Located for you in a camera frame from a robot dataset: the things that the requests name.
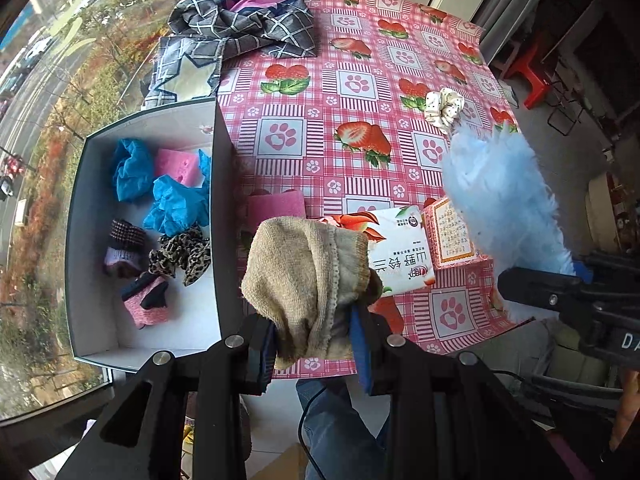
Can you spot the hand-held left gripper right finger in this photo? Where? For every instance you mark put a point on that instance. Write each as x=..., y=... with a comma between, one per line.
x=360, y=350

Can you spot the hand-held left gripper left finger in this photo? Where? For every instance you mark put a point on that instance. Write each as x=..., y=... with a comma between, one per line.
x=257, y=360

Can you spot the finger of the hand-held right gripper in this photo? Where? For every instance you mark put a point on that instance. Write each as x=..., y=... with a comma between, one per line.
x=540, y=292
x=610, y=265

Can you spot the beige sock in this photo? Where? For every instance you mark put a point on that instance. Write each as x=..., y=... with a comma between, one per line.
x=300, y=280

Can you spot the light blue fluffy sock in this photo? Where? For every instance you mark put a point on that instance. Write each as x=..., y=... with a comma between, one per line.
x=505, y=195

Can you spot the pink and navy sock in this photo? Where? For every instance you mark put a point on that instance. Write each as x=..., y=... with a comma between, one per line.
x=150, y=305

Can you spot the leopard print scrunchie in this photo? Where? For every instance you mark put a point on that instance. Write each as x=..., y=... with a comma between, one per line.
x=182, y=252

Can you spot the striped knitted sock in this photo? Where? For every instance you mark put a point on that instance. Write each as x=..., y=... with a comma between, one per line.
x=125, y=247

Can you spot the blue glove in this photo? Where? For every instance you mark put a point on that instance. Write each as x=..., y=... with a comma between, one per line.
x=177, y=205
x=132, y=170

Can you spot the dark box with white inside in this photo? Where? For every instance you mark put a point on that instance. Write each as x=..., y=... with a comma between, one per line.
x=100, y=280

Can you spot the pink sponge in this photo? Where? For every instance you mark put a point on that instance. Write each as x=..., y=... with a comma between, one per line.
x=277, y=205
x=175, y=165

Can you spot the person's right hand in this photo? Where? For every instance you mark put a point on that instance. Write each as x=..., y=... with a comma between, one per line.
x=627, y=410

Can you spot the person's jeans leg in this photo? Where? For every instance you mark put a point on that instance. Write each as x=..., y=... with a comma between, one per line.
x=340, y=435

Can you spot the pink tissue box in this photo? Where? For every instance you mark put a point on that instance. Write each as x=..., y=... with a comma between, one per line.
x=455, y=235

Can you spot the white snack packet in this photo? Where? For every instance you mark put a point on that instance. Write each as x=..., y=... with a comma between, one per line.
x=400, y=255

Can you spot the black folding chair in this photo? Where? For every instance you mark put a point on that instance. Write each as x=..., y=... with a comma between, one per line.
x=567, y=110

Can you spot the red plastic stool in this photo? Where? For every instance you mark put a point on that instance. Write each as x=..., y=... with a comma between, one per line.
x=532, y=75

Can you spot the white dotted scrunchie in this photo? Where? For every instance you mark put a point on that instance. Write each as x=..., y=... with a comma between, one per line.
x=445, y=107

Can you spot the pink strawberry tablecloth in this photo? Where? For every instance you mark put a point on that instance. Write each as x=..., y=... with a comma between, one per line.
x=350, y=125

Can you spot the grey curtain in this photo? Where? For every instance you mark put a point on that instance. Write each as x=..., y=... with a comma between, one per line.
x=520, y=5

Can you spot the star patterned cloth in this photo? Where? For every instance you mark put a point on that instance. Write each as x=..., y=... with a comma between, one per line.
x=190, y=75

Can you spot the grey checked cloth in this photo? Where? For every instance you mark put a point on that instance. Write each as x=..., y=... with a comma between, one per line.
x=260, y=30

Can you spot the pink and purple cloth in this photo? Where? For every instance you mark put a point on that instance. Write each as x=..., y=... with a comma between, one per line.
x=260, y=2

